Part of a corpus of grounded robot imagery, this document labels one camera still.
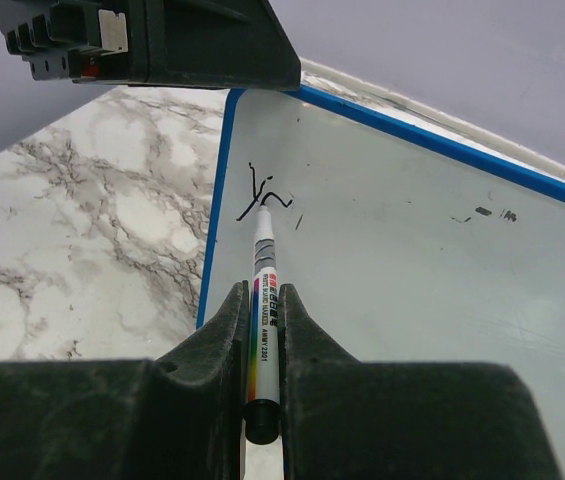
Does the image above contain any white whiteboard marker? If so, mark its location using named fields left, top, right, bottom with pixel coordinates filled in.
left=244, top=206, right=280, bottom=445

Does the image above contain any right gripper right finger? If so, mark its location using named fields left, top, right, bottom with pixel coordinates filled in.
left=279, top=284, right=562, bottom=479

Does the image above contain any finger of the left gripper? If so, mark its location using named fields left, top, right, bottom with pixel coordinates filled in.
left=0, top=0, right=301, bottom=91

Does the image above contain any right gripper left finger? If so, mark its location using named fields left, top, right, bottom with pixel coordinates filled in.
left=0, top=282, right=249, bottom=479

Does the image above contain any blue framed whiteboard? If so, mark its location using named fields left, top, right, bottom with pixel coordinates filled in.
left=197, top=87, right=565, bottom=474

